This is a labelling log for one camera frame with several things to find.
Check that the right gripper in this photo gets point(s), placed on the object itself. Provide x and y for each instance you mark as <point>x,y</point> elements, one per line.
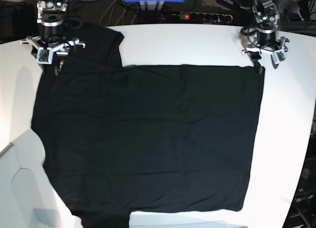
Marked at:
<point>55,36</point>

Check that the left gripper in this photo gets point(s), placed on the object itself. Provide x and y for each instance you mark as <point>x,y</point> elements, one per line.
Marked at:
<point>264,42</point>

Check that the black T-shirt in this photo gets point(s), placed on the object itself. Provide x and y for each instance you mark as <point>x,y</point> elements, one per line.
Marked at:
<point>145,138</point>

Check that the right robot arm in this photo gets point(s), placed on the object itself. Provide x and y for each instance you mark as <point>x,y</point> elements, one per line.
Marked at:
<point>51,13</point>

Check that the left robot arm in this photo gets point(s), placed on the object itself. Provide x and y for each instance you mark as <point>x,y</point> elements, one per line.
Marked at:
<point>266,16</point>

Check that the black power strip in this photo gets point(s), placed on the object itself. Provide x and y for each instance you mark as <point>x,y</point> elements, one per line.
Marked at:
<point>201,18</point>

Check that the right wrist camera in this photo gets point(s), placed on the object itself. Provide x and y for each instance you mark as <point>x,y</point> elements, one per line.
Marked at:
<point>44,56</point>

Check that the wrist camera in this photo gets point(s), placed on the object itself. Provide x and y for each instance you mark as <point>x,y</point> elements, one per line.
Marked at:
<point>277,57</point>
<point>44,56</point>

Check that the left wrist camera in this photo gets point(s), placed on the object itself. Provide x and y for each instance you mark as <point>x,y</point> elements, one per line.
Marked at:
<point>277,57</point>

